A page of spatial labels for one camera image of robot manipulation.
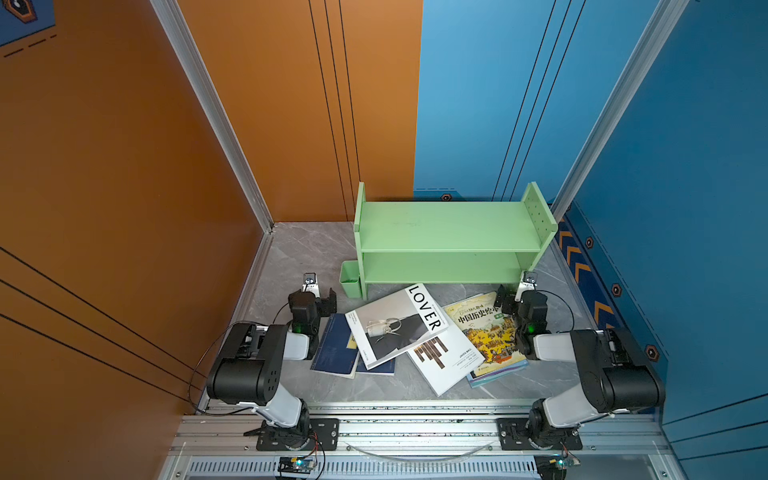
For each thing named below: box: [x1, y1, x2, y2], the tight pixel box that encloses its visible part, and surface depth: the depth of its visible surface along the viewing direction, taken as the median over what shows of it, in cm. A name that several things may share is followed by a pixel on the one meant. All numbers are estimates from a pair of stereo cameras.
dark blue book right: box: [355, 355, 396, 376], surface depth 84 cm
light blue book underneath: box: [466, 359, 529, 388], surface depth 84 cm
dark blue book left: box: [310, 313, 360, 379], surface depth 87 cm
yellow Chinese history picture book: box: [444, 291, 528, 377], surface depth 92 cm
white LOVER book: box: [345, 283, 450, 371], surface depth 87 cm
